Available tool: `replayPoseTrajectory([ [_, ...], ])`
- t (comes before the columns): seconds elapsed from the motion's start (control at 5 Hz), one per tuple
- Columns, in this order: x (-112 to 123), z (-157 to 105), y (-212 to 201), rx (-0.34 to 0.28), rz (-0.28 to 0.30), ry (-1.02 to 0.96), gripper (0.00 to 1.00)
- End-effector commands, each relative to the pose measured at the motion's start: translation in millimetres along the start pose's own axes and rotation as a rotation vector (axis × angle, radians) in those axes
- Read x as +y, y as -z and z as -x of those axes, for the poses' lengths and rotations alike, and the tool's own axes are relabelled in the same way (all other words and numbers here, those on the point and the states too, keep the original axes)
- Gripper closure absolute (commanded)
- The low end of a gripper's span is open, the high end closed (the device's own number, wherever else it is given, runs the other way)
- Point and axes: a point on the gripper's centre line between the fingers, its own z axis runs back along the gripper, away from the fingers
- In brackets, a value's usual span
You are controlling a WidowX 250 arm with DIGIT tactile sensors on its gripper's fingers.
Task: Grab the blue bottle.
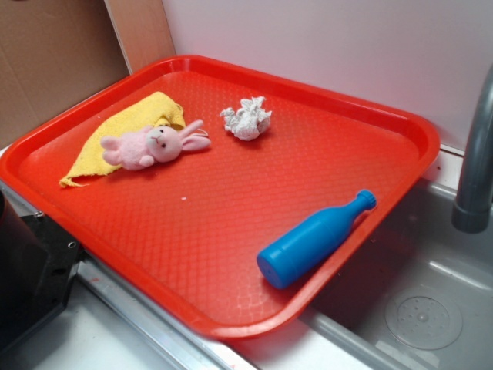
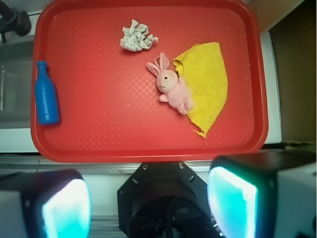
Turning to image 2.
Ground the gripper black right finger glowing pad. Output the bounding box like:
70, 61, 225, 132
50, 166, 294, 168
207, 150, 317, 238

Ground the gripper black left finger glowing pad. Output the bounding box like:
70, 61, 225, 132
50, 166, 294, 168
0, 169, 92, 238

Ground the blue plastic bottle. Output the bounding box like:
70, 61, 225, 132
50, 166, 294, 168
35, 60, 60, 125

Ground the red plastic tray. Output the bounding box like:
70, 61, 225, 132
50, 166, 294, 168
31, 0, 268, 163

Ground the pink plush bunny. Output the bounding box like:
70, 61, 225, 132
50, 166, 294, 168
146, 52, 195, 115

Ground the yellow knitted cloth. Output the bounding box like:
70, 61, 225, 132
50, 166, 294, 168
172, 42, 228, 138

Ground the metal sink basin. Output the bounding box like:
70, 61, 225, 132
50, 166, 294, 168
0, 41, 33, 129

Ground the crumpled white paper towel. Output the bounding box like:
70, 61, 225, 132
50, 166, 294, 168
120, 19, 159, 52

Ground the black faucet fixture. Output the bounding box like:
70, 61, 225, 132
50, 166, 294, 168
0, 0, 32, 44

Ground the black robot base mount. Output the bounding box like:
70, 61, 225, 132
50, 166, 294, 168
117, 162, 221, 238

